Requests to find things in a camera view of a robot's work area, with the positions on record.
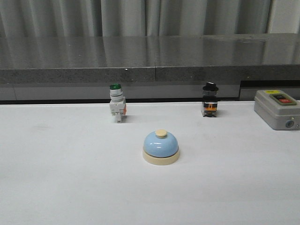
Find blue dome call bell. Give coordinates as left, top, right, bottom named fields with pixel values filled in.
left=142, top=129, right=180, bottom=165

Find grey stone counter ledge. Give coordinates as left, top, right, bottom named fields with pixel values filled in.
left=0, top=33, right=300, bottom=102

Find grey push button box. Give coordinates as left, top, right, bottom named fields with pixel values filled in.
left=254, top=90, right=300, bottom=130

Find grey pleated curtain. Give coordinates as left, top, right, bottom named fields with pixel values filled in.
left=0, top=0, right=300, bottom=38

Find green pilot light switch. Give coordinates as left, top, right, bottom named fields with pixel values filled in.
left=109, top=83, right=127, bottom=123

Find black selector switch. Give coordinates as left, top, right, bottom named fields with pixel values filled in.
left=202, top=82, right=219, bottom=117

